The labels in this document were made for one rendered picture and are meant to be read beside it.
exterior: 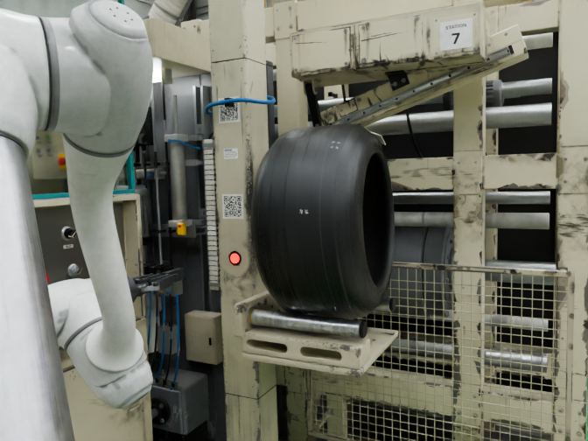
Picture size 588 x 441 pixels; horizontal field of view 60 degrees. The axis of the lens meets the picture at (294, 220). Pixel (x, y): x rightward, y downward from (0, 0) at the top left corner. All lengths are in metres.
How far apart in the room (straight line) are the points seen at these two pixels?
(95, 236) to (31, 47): 0.33
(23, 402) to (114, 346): 0.49
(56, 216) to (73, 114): 0.80
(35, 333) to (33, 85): 0.27
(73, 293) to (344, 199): 0.63
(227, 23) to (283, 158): 0.49
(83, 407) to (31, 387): 1.02
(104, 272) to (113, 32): 0.40
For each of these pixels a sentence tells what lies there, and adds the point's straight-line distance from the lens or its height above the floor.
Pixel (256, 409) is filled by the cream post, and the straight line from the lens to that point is 1.70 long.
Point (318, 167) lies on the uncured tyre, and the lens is 1.28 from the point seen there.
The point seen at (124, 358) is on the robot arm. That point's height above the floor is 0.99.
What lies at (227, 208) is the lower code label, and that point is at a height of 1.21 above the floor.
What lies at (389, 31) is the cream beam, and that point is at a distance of 1.68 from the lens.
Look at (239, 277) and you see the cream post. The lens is 1.59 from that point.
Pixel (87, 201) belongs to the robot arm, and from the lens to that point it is 0.83.
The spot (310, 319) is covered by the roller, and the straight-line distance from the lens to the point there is 1.42.
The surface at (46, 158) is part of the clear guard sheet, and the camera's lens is 1.41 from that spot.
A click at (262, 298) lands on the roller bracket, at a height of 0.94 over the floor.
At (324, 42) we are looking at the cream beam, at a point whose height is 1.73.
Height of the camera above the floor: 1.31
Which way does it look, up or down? 5 degrees down
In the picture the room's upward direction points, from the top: 2 degrees counter-clockwise
